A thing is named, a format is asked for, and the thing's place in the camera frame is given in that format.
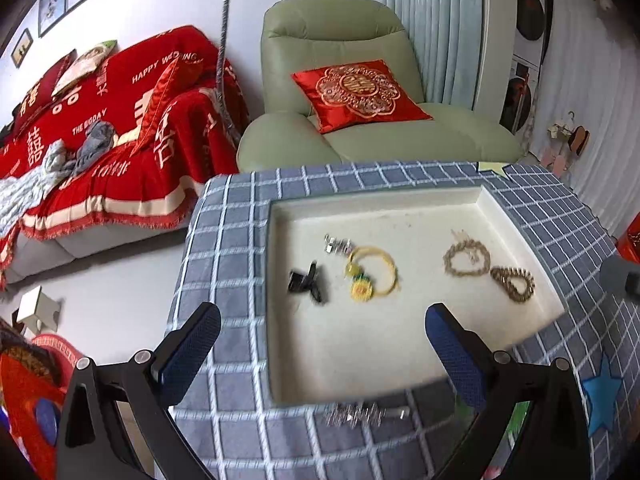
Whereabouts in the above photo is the grey-green jewelry tray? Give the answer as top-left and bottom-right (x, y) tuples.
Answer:
(265, 184), (568, 406)

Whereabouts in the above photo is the white-grey garment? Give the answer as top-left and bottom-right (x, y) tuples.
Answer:
(0, 140), (68, 236)

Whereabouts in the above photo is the red satin cushion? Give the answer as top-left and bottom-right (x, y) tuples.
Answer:
(135, 57), (203, 146)

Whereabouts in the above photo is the round red mat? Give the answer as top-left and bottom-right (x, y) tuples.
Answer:
(30, 332), (87, 366)

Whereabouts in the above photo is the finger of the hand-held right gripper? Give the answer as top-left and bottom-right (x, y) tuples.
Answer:
(599, 256), (640, 303)

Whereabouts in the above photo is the light green armchair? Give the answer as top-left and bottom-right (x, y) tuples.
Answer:
(236, 0), (523, 173)

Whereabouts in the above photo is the blue-grey checked tablecloth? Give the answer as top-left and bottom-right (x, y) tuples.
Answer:
(167, 160), (636, 480)

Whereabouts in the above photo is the small hanger stand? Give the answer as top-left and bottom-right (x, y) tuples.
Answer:
(545, 110), (592, 173)

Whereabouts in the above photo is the red pillow with white characters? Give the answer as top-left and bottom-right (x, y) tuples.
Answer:
(12, 50), (77, 133)

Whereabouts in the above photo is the red embroidered cushion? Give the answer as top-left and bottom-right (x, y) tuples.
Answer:
(291, 59), (433, 136)

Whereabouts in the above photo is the teal curtain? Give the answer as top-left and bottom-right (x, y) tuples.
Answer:
(382, 0), (493, 111)

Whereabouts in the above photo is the yellow flower bracelet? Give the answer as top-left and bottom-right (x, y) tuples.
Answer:
(345, 245), (401, 303)

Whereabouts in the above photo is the blue-grey garment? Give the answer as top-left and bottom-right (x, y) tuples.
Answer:
(65, 121), (118, 177)

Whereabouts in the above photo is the small silver charm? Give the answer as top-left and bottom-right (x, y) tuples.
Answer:
(322, 232), (354, 257)

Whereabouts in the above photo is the red blanket covered sofa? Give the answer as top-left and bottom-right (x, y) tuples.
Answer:
(0, 25), (251, 286)

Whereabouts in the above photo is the small black picture frame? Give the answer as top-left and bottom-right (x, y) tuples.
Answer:
(11, 28), (33, 67)

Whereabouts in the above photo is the red printed blanket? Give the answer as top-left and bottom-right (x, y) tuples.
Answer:
(0, 25), (251, 261)

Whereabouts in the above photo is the white cardboard box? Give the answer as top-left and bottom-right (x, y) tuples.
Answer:
(11, 286), (62, 336)

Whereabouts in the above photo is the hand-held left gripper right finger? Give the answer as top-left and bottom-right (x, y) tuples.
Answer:
(424, 302), (593, 480)

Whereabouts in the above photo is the white photo print pillow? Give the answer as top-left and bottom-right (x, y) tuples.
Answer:
(51, 39), (118, 97)

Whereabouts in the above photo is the white tumble dryer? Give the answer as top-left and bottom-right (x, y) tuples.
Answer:
(510, 0), (556, 68)

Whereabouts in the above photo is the black claw hair clip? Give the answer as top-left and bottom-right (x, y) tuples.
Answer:
(288, 260), (331, 306)

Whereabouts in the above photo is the white washing machine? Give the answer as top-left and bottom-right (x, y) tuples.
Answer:
(497, 55), (543, 146)

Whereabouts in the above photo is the white curtain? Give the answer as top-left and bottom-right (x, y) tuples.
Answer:
(537, 0), (640, 241)

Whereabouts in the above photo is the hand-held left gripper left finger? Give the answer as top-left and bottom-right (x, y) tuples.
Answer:
(55, 301), (223, 480)

